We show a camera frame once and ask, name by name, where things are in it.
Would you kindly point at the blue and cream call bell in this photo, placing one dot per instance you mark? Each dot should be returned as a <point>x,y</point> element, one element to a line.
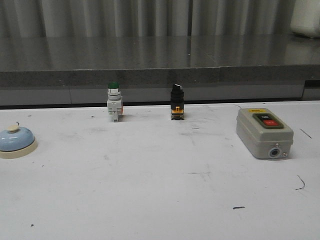
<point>16,141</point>

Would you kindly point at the grey stone counter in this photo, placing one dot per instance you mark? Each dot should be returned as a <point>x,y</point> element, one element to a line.
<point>54,71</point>

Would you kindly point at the white container in background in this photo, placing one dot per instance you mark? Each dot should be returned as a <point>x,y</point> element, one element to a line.
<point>305,18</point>

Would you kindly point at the black selector switch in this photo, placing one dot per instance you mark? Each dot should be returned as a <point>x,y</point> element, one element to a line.
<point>177,102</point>

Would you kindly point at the green pushbutton switch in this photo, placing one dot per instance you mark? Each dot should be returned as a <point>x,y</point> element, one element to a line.
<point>114,101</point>

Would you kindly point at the grey on-off switch box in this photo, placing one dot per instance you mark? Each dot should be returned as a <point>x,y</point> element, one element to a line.
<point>264,134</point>

